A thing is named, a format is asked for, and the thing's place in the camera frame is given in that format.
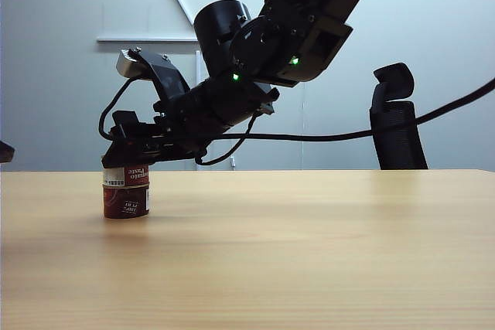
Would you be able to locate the white horizontal wall rail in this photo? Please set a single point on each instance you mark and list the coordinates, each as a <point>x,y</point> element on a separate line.
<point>147,39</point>

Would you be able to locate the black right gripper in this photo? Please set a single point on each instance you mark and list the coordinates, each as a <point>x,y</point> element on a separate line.
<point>185,129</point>

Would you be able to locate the black mesh office chair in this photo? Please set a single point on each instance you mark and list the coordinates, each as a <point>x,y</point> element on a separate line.
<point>402,148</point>

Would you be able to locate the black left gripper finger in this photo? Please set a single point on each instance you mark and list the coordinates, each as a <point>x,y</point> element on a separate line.
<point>5,151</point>

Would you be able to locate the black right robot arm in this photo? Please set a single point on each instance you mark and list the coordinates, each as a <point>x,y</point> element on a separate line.
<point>309,28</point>

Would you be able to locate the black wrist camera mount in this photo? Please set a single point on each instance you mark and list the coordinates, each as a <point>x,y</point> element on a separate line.
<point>168,77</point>

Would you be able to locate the dark red tomato can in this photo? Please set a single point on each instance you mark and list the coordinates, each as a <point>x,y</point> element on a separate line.
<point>118,201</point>

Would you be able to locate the red tomato paste can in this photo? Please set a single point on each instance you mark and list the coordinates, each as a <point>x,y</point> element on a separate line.
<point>133,175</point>

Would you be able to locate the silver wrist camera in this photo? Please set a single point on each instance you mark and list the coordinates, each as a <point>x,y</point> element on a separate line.
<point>129,62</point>

